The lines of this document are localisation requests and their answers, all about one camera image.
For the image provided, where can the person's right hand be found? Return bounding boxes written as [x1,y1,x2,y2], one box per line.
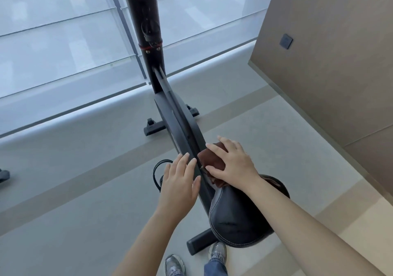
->
[205,135,262,193]

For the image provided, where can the person's left forearm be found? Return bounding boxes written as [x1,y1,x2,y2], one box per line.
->
[112,210,186,276]

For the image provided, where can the dark wall socket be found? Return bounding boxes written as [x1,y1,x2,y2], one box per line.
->
[279,33,294,50]

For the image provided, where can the translucent window blind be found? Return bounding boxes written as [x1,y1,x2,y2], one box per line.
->
[0,0,268,99]

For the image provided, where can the grey right sneaker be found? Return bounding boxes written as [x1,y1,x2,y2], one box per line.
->
[208,242,228,264]

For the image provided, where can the black exercise bike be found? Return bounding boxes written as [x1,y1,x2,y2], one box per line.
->
[43,0,291,256]

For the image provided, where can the grey left sneaker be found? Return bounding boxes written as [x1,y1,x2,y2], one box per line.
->
[165,254,186,276]

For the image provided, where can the person's left hand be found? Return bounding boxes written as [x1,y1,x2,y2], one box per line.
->
[155,152,202,221]

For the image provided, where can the blue jeans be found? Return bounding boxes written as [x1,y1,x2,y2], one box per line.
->
[203,259,228,276]

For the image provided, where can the brown cleaning cloth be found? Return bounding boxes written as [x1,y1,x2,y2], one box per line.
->
[198,141,282,191]

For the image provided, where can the grey sneaker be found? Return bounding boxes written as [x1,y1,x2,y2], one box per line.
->
[208,242,228,264]
[165,254,186,276]

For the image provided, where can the person's right forearm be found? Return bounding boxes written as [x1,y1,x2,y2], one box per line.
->
[245,177,387,276]

